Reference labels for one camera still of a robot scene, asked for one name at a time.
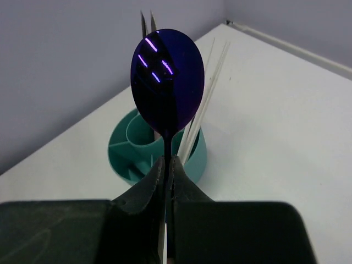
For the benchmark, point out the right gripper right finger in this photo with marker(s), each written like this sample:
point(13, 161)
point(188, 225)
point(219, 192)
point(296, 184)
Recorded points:
point(201, 230)

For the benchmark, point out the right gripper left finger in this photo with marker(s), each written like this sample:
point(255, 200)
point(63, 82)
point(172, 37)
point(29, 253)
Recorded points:
point(128, 229)

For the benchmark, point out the purple metallic spoon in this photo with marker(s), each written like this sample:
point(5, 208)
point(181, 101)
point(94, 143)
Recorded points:
point(167, 80)

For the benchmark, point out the teal divided utensil holder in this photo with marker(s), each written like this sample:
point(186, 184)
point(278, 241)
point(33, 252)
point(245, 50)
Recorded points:
point(133, 150)

